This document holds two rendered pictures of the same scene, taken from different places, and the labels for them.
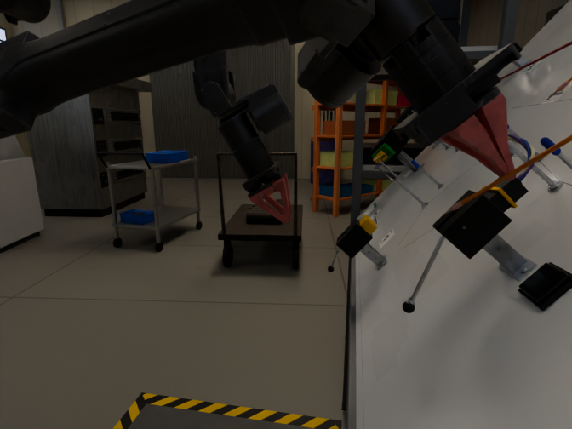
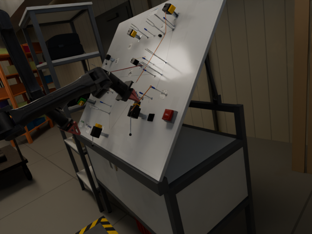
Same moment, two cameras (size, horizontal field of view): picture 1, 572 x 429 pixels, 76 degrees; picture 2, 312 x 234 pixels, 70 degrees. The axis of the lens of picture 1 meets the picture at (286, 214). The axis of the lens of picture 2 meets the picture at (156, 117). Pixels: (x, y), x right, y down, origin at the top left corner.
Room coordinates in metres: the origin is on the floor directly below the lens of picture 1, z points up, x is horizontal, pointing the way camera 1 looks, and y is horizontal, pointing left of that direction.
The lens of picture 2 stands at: (-0.49, 0.47, 1.40)
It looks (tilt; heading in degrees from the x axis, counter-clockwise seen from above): 18 degrees down; 317
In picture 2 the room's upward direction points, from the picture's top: 13 degrees counter-clockwise
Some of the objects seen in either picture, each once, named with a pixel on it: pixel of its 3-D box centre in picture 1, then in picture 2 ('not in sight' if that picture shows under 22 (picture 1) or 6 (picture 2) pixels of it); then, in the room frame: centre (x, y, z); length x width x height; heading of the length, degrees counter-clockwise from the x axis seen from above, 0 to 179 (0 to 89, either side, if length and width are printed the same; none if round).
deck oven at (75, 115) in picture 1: (99, 144); not in sight; (5.39, 2.71, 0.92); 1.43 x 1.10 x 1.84; 176
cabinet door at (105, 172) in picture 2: not in sight; (103, 168); (0.98, -0.23, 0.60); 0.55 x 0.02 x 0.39; 170
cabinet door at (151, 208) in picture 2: not in sight; (140, 198); (0.44, -0.13, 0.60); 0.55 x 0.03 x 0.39; 170
